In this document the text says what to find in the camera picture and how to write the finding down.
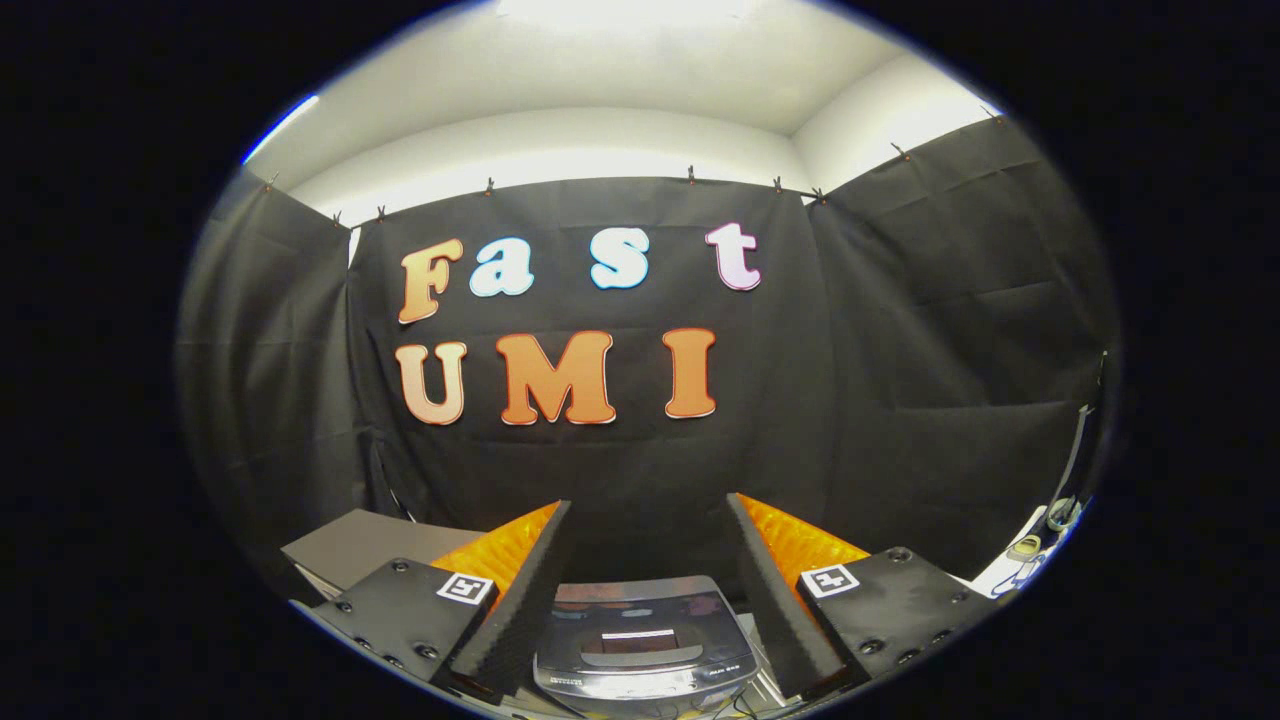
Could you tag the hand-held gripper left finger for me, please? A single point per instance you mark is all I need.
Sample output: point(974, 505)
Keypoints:
point(525, 590)

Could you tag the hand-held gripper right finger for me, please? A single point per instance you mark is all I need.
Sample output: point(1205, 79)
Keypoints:
point(775, 600)

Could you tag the greenish tape roll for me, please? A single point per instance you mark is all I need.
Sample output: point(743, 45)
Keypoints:
point(1052, 518)

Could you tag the dark washing machine lid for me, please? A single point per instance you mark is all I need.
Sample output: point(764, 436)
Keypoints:
point(640, 610)

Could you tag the white sheet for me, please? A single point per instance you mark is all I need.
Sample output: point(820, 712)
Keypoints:
point(1000, 578)

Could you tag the black backdrop cloth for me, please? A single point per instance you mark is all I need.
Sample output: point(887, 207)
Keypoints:
point(900, 350)

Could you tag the grey side cabinet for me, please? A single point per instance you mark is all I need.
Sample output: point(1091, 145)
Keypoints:
point(370, 540)

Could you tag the grey top-load washing machine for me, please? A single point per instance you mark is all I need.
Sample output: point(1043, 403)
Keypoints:
point(640, 700)

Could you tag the yellowish tape roll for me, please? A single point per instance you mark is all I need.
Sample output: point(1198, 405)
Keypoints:
point(1013, 551)

